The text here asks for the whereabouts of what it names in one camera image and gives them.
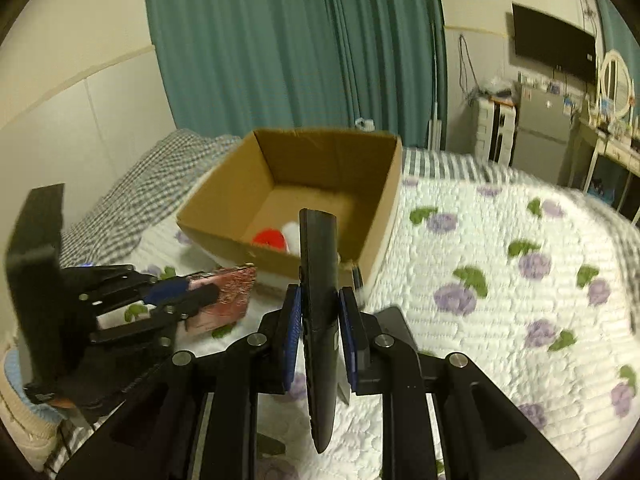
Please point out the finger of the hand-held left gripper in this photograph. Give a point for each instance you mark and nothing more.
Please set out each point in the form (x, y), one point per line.
(167, 291)
(200, 296)

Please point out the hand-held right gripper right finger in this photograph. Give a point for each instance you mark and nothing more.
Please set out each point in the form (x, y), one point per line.
(347, 332)

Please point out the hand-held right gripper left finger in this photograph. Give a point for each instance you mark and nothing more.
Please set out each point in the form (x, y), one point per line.
(293, 332)

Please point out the black remote control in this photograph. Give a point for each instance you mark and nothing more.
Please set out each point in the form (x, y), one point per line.
(319, 320)

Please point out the pink patterned packet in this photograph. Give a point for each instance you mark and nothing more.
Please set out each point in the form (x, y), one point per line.
(231, 295)

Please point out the cardboard box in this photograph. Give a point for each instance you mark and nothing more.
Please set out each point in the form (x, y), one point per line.
(305, 170)

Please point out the red and white plush toy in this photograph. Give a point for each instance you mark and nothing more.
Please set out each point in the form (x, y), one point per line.
(272, 240)

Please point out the light blue white cloth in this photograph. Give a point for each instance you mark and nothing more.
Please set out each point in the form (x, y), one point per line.
(22, 410)

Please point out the white floral quilt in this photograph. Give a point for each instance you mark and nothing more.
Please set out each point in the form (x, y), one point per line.
(500, 285)

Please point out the small white object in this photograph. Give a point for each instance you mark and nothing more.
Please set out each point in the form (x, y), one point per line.
(365, 123)

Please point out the white upright pipe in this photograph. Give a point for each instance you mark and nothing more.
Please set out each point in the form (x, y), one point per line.
(438, 105)

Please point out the white drawer unit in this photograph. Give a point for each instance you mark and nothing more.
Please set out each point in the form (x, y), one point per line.
(492, 127)

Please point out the silver fridge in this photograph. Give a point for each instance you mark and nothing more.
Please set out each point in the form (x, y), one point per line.
(542, 130)

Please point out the clear plastic bag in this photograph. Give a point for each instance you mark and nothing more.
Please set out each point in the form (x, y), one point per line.
(497, 87)

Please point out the white vanity desk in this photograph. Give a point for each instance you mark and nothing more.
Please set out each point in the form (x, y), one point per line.
(607, 150)

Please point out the white oval mirror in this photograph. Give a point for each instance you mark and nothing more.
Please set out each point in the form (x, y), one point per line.
(616, 82)

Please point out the narrow green curtain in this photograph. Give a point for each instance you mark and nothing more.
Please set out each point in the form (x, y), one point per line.
(617, 15)

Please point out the black wall television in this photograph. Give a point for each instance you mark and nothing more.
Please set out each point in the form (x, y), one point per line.
(552, 40)

